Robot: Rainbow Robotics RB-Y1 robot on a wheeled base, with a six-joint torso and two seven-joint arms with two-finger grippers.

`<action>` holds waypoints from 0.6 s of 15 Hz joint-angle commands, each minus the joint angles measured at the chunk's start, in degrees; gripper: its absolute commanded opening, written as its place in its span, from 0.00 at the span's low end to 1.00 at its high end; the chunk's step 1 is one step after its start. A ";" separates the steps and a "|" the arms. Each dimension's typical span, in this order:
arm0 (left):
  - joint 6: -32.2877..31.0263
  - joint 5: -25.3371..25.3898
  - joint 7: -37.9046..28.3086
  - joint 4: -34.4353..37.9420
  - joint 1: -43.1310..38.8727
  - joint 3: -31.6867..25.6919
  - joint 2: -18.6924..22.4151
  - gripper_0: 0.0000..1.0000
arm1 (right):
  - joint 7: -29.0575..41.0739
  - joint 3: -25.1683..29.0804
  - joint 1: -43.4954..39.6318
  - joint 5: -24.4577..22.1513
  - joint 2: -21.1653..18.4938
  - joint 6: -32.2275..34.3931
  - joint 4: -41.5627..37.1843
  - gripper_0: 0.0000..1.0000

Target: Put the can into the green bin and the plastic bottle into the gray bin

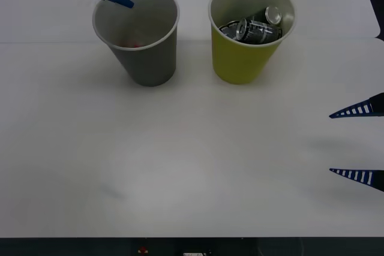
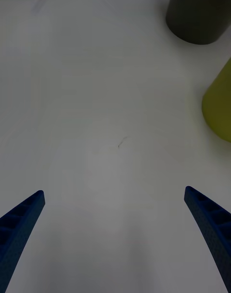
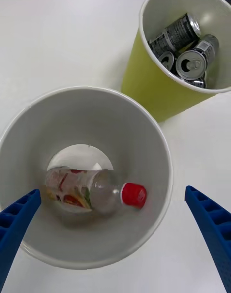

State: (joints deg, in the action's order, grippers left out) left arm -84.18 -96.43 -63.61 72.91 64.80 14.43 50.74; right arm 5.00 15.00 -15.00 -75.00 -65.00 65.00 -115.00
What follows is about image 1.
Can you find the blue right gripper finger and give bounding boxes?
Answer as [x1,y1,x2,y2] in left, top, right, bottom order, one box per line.
[328,92,384,119]
[329,167,384,192]

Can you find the clear bottle with red cap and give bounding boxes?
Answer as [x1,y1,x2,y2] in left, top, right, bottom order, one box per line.
[119,40,142,49]

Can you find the grey plastic bin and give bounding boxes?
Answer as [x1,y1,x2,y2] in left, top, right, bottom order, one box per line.
[92,0,180,87]

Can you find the black drink can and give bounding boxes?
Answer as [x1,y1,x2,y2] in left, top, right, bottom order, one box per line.
[248,5,284,26]
[218,20,240,40]
[236,18,283,43]

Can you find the yellow-green plastic bin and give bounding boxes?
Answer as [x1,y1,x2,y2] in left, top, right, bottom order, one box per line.
[208,0,296,85]

